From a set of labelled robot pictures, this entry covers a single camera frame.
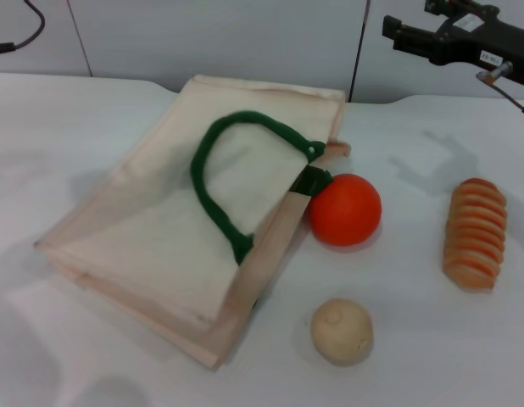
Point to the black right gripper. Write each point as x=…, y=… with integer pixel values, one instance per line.
x=478, y=40

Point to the orange striped bread loaf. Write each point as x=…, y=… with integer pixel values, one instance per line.
x=474, y=237

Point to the beige potato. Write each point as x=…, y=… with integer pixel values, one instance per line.
x=341, y=332

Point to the orange fruit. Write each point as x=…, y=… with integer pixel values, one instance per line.
x=344, y=210

